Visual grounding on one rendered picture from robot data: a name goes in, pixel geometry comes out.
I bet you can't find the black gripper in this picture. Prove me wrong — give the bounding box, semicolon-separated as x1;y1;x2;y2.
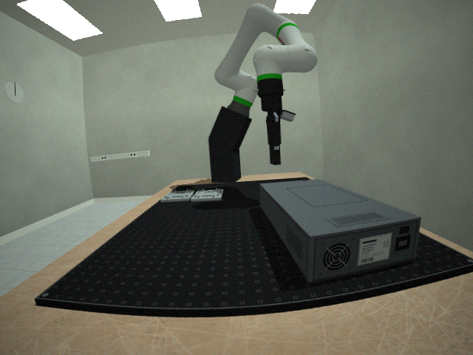
261;95;282;165

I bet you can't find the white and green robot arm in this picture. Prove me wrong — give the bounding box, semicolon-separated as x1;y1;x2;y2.
214;3;318;117

